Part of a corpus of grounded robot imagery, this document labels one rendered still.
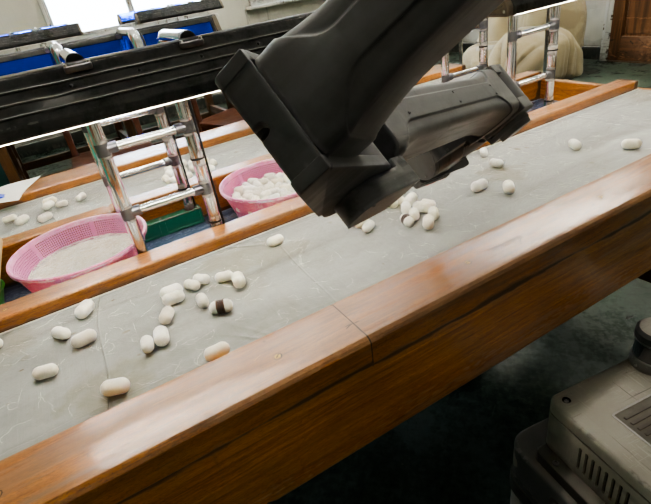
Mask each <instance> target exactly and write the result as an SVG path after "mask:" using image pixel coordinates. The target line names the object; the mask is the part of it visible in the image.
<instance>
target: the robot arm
mask: <svg viewBox="0 0 651 504"><path fill-rule="evenodd" d="M503 1H504V0H327V1H326V2H325V3H323V4H322V5H321V6H320V7H319V8H318V9H316V10H315V11H314V12H313V13H312V14H311V15H309V16H308V17H307V18H306V19H305V20H303V21H302V22H301V23H300V24H298V25H297V26H296V27H294V28H293V29H291V30H290V31H289V32H287V33H286V34H285V35H283V36H282V37H280V38H275V39H274V40H273V41H271V43H270V44H269V45H268V46H267V47H266V48H265V49H264V51H263V52H262V53H261V54H260V55H258V54H255V53H253V52H250V51H247V50H244V49H239V50H238V51H237V52H236V53H235V55H234V56H233V57H232V58H231V59H230V61H229V62H228V63H227V64H226V65H225V67H224V68H223V69H222V70H221V71H220V73H219V74H218V75H217V76H216V78H215V83H216V85H217V86H218V88H219V89H220V90H221V92H222V93H223V94H224V96H225V97H226V98H227V99H228V100H229V102H230V103H231V104H232V105H233V106H234V108H235V109H236V110H237V111H238V112H239V114H240V115H241V116H242V118H243V119H244V120H245V122H246V123H247V124H248V126H249V127H250V128H251V129H252V131H253V132H254V133H255V135H256V136H257V137H258V138H259V139H260V140H261V142H262V143H263V145H264V147H265V148H266V149H267V151H268V152H269V153H270V155H271V156H272V157H273V159H274V160H275V161H276V163H277V164H278V165H279V167H280V168H281V170H282V171H283V172H284V174H285V175H286V176H287V178H288V179H289V180H290V182H291V184H290V185H291V186H292V188H293V189H294V190H295V192H296V193H297V195H298V196H299V197H300V198H301V199H302V200H303V201H304V202H305V203H306V204H307V205H308V206H309V207H310V209H311V210H312V211H313V212H314V213H315V214H316V215H317V216H318V217H320V216H321V215H322V216H323V217H329V216H331V215H334V214H336V213H337V214H338V216H339V217H340V218H341V220H342V221H343V222H344V224H345V225H346V227H347V228H348V229H350V228H352V227H354V226H356V225H358V224H360V223H362V222H363V221H365V220H367V219H369V218H371V217H373V216H375V215H377V214H378V213H380V212H382V211H384V210H386V209H387V208H388V207H390V206H391V205H392V204H393V203H394V202H396V201H397V200H398V199H399V198H400V197H402V196H403V195H404V194H405V193H406V192H407V191H409V190H410V189H411V188H412V187H414V188H415V189H419V188H421V187H424V186H428V185H430V184H433V183H435V182H436V181H440V180H442V179H445V178H446V177H448V176H449V175H450V173H451V172H454V171H456V170H459V169H461V168H465V167H466V166H467V165H469V161H468V159H467V157H466V156H468V155H469V154H470V153H472V152H473V151H475V150H476V149H477V148H479V147H480V146H481V145H483V144H484V143H485V142H487V141H488V142H489V143H490V144H491V145H493V144H495V143H496V142H498V141H499V140H501V141H502V142H504V141H505V140H507V139H508V138H510V137H511V136H513V135H514V134H516V133H517V132H519V131H520V130H521V129H522V128H523V127H524V126H525V125H527V124H528V123H529V122H530V121H531V119H530V117H529V114H528V113H527V111H528V110H529V109H530V108H531V107H532V106H533V104H532V102H531V101H530V100H529V99H528V97H527V96H526V95H525V94H524V93H523V91H522V90H521V89H520V88H519V87H518V85H517V84H516V83H515V82H514V80H513V79H512V78H511V77H510V76H509V74H508V73H507V72H506V71H505V70H504V68H503V67H502V66H501V65H500V64H495V65H489V66H488V67H486V68H485V69H483V70H480V71H478V72H476V73H475V74H474V75H473V76H472V77H471V78H469V79H463V80H457V81H451V82H445V83H438V84H432V85H426V86H419V87H414V86H415V85H416V84H417V82H418V81H419V80H420V79H421V78H422V77H423V76H424V75H425V74H426V73H427V72H428V71H429V70H430V69H431V68H432V67H433V66H434V65H435V64H436V63H437V62H438V61H439V60H440V59H442V58H443V57H444V56H445V55H446V54H447V53H448V52H449V51H450V50H451V49H452V48H453V47H455V46H456V45H457V44H458V43H459V42H460V41H461V40H462V39H463V38H464V37H465V36H466V35H468V34H469V33H470V32H471V31H472V30H473V29H474V28H475V27H476V26H477V25H478V24H480V23H481V22H482V21H483V20H484V19H485V18H486V17H487V16H488V15H489V14H490V13H491V12H493V11H494V10H495V9H496V8H497V7H498V6H499V5H500V4H501V3H502V2H503Z"/></svg>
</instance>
